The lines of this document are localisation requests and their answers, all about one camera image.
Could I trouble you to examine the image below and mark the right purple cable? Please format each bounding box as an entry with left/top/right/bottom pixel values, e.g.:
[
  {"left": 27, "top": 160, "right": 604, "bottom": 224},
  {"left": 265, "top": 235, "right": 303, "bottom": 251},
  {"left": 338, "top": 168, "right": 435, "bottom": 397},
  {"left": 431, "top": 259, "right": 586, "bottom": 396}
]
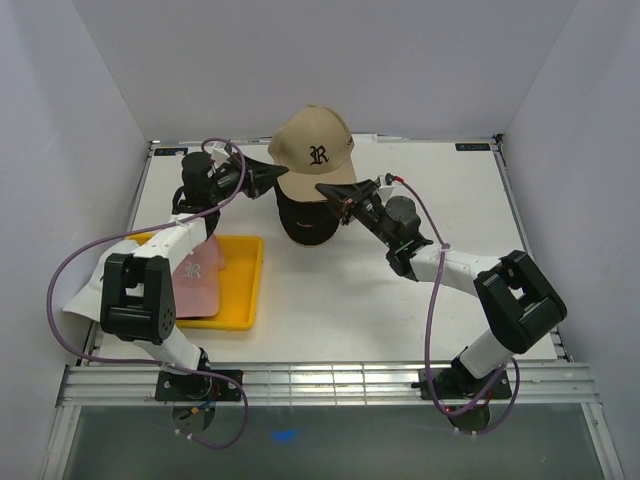
[{"left": 392, "top": 174, "right": 521, "bottom": 437}]

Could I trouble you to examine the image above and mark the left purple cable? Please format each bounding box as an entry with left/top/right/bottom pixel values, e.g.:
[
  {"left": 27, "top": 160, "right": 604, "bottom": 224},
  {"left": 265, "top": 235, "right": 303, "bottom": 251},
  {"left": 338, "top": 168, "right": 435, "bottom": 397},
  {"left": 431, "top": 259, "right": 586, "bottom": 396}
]
[{"left": 46, "top": 139, "right": 250, "bottom": 450}]

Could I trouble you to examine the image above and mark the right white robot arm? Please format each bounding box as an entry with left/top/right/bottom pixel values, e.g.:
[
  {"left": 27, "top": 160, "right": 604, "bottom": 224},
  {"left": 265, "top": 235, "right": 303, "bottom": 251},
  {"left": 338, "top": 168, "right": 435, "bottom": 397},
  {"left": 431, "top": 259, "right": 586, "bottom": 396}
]
[{"left": 316, "top": 175, "right": 567, "bottom": 399}]

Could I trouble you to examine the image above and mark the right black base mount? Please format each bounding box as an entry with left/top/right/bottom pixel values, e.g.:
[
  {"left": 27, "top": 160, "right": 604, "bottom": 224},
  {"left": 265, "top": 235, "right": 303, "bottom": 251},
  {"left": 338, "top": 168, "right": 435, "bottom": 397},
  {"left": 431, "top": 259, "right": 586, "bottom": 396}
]
[{"left": 411, "top": 367, "right": 512, "bottom": 401}]

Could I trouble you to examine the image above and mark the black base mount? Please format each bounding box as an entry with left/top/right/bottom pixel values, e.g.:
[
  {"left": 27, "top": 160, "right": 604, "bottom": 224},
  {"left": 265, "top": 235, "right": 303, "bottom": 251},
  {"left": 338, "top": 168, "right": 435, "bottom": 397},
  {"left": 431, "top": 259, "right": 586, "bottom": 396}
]
[
  {"left": 411, "top": 367, "right": 512, "bottom": 401},
  {"left": 154, "top": 371, "right": 241, "bottom": 402}
]

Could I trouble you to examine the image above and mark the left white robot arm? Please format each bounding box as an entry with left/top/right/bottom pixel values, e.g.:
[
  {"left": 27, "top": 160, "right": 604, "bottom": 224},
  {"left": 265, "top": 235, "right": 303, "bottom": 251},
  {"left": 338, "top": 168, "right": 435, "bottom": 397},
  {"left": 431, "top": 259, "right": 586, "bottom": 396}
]
[{"left": 100, "top": 152, "right": 288, "bottom": 400}]

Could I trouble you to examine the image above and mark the beige baseball cap black R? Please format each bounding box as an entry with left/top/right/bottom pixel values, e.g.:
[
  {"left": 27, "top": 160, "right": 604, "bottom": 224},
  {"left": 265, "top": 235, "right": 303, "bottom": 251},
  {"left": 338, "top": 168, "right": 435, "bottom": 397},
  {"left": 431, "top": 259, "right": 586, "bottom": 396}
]
[{"left": 268, "top": 105, "right": 356, "bottom": 202}]

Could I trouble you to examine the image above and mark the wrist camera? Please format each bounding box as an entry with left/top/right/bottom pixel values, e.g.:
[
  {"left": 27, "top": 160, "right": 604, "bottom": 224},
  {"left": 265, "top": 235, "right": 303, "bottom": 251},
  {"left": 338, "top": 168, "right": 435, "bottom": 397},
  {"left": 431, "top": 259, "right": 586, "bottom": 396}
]
[
  {"left": 205, "top": 142, "right": 230, "bottom": 168},
  {"left": 375, "top": 173, "right": 397, "bottom": 192}
]

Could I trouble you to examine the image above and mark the pink baseball cap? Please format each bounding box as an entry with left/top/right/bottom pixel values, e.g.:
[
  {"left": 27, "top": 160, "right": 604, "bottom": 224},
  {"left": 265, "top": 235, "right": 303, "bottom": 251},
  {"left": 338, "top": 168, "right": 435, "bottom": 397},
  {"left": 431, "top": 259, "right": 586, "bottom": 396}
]
[{"left": 172, "top": 235, "right": 225, "bottom": 319}]

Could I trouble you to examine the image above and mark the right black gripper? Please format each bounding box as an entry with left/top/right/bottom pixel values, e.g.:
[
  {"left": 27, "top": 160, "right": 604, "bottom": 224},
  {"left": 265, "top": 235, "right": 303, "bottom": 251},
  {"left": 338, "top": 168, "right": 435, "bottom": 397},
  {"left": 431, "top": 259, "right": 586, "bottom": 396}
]
[{"left": 313, "top": 180, "right": 395, "bottom": 250}]

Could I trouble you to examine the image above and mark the white NY baseball cap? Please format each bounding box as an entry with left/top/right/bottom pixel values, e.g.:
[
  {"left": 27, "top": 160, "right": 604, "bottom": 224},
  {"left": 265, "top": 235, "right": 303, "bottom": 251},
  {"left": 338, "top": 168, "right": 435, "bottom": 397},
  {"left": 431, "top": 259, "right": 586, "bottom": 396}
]
[{"left": 62, "top": 239, "right": 139, "bottom": 322}]

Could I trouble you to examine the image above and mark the aluminium front rail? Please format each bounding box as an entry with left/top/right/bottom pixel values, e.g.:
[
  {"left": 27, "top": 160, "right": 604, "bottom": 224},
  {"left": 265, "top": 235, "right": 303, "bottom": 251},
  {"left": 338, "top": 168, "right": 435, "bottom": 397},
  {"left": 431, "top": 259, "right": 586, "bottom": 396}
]
[{"left": 57, "top": 361, "right": 600, "bottom": 407}]

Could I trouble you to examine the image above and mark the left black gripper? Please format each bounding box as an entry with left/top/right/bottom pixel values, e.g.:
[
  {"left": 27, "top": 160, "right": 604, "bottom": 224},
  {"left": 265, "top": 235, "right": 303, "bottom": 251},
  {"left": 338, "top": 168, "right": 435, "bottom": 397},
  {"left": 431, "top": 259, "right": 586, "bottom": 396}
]
[{"left": 206, "top": 152, "right": 287, "bottom": 204}]

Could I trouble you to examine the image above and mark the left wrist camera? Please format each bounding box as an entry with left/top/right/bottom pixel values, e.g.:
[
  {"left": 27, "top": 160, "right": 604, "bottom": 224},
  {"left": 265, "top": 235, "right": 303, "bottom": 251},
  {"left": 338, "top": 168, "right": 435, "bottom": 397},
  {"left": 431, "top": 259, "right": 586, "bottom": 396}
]
[{"left": 205, "top": 142, "right": 230, "bottom": 168}]

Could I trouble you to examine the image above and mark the purple cable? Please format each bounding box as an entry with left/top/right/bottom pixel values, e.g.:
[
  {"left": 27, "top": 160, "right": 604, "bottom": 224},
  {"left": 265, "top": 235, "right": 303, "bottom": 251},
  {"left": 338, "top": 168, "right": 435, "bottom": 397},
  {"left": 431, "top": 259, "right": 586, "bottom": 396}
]
[
  {"left": 46, "top": 139, "right": 250, "bottom": 450},
  {"left": 392, "top": 174, "right": 521, "bottom": 437}
]

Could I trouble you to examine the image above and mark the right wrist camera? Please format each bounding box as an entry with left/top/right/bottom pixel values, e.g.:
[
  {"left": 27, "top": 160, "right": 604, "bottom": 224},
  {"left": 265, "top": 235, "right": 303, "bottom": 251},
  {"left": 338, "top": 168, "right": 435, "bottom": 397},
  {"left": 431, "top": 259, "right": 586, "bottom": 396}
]
[{"left": 375, "top": 173, "right": 397, "bottom": 192}]

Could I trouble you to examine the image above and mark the black baseball cap gold R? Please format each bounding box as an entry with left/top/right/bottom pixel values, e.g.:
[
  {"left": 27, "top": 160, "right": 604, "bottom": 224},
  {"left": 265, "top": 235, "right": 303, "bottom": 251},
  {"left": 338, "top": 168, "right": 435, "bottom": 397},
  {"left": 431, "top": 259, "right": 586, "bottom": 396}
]
[{"left": 274, "top": 185, "right": 339, "bottom": 247}]

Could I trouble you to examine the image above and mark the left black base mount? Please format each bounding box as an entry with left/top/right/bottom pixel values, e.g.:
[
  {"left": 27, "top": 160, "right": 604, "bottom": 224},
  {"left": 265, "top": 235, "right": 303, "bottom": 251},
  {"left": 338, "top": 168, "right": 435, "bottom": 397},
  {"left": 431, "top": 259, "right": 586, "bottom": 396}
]
[{"left": 154, "top": 371, "right": 241, "bottom": 402}]

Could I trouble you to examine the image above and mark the yellow plastic tray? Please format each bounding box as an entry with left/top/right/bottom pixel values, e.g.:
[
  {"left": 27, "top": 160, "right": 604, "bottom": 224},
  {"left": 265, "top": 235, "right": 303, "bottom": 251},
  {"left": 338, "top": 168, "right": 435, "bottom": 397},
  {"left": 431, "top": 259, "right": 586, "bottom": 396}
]
[{"left": 124, "top": 234, "right": 264, "bottom": 332}]

